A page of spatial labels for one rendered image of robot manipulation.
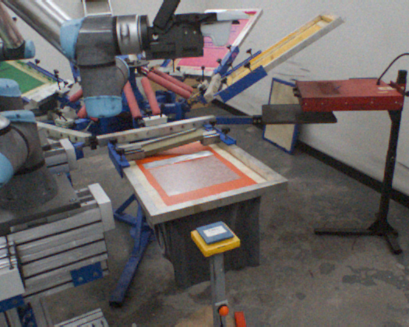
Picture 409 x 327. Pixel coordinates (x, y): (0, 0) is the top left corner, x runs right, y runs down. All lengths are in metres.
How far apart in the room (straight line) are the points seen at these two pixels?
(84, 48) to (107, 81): 0.07
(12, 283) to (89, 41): 0.58
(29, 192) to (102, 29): 0.47
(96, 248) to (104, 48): 0.60
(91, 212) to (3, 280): 0.27
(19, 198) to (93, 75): 0.41
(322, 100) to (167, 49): 1.79
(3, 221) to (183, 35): 0.61
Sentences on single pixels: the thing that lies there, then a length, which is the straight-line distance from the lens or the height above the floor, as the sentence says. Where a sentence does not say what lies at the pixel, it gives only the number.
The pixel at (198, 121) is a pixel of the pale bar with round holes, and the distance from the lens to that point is 2.32.
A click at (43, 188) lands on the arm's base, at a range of 1.08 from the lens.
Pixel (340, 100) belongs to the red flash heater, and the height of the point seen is 1.08.
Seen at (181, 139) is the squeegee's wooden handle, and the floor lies 1.03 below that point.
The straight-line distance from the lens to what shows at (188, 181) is 1.78.
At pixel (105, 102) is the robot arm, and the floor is 1.53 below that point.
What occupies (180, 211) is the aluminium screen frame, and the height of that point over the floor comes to 0.98.
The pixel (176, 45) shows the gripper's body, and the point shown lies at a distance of 0.78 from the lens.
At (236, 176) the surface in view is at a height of 0.96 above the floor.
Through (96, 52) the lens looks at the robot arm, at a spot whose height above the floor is 1.63.
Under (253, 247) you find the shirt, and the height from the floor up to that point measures 0.63.
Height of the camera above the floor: 1.73
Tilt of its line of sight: 24 degrees down
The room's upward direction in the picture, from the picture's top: 4 degrees counter-clockwise
